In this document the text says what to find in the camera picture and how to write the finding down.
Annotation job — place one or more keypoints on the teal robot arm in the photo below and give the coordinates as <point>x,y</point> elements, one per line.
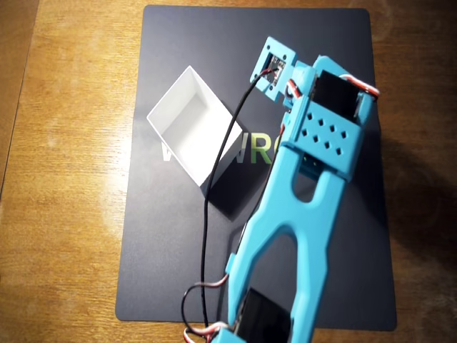
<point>307,221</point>

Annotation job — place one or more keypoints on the teal framed camera module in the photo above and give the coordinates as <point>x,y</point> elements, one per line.
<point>275,44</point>

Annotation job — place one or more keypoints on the black mat with green lettering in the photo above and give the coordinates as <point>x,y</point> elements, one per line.
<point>171,250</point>

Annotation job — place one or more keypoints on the white open cardboard box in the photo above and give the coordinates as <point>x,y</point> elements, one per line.
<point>185,118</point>

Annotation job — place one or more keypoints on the teal gripper with servo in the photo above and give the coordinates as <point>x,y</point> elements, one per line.
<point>299,93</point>

